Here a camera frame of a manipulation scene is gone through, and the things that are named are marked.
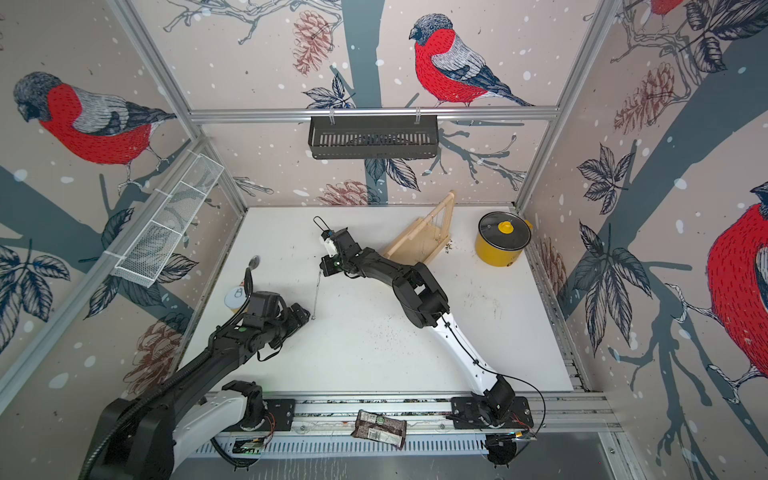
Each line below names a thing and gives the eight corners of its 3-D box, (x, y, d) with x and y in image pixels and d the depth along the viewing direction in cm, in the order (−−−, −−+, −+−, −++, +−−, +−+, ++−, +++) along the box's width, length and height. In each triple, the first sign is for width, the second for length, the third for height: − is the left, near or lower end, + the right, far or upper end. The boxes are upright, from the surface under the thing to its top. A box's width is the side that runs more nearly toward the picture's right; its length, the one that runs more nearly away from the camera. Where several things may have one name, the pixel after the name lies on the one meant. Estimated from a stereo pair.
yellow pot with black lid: (476, 268, 104) (485, 245, 94) (468, 233, 115) (475, 209, 104) (524, 268, 104) (539, 244, 94) (512, 233, 115) (524, 208, 104)
